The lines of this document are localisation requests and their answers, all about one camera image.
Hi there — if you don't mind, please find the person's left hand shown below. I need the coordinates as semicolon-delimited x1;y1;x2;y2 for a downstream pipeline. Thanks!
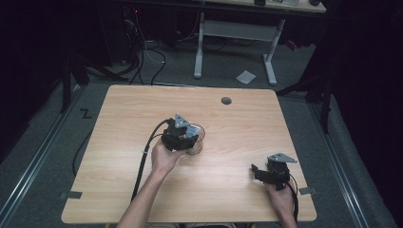
150;138;186;177

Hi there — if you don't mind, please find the black tape mark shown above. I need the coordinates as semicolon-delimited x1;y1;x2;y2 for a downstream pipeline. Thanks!
79;107;94;120

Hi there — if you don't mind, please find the person's right hand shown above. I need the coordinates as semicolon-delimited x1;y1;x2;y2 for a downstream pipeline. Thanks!
264;181;297;223

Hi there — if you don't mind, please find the thin black floor cable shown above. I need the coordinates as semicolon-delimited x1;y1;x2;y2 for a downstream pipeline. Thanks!
71;128;93;178

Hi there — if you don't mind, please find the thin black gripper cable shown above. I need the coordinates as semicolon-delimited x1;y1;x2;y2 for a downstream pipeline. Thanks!
285;173;300;223

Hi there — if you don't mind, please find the thick black gripper cable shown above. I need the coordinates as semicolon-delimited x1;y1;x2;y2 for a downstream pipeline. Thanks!
130;118;174;202

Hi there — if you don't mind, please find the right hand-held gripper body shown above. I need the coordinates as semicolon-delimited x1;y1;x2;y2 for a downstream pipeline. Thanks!
263;152;298;192

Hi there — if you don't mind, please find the grey paper sheet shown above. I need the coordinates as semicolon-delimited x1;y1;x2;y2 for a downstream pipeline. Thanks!
235;69;258;86

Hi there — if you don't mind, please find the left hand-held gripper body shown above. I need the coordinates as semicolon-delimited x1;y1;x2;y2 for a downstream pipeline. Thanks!
161;112;203;152

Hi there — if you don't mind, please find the bundle of black floor cables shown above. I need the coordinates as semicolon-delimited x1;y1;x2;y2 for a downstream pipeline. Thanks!
123;9;167;86

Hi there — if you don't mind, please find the black metal stand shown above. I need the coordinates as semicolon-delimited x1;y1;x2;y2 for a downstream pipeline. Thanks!
275;70;335;135
59;51;129;114

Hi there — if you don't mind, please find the clear glass cup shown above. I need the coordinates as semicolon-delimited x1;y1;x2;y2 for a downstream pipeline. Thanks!
184;123;206;157

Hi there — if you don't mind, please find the white desk with metal legs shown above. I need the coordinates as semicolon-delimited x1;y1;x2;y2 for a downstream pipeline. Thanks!
192;0;327;86

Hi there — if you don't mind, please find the metal floor rail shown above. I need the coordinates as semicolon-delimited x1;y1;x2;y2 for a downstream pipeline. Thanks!
307;102;371;228
0;85;84;220

